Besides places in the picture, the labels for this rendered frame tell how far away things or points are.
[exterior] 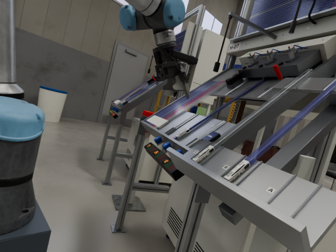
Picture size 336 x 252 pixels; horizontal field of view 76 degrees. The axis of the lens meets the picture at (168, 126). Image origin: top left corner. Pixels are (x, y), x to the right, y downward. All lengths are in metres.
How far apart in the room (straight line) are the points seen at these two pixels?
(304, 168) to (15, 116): 0.61
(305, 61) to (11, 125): 0.96
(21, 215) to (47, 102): 4.28
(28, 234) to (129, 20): 0.60
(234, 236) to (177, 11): 0.85
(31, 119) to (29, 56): 4.92
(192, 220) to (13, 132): 0.53
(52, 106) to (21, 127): 4.30
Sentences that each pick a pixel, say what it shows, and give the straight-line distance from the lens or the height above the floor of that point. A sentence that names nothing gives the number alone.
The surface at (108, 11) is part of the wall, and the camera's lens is 6.08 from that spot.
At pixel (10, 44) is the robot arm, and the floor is 0.89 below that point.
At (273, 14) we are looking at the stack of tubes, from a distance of 1.39.
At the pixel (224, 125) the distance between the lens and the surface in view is 0.82.
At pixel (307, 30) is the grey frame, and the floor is 1.34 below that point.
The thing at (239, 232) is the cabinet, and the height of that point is 0.44.
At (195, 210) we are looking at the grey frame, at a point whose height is 0.56.
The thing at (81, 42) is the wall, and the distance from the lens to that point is 5.69.
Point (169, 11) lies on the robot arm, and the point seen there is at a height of 1.09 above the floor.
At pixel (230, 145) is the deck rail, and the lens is 0.75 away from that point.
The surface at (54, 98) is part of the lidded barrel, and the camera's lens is 4.74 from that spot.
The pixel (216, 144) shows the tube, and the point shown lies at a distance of 0.55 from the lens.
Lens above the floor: 0.85
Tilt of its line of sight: 5 degrees down
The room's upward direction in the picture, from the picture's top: 15 degrees clockwise
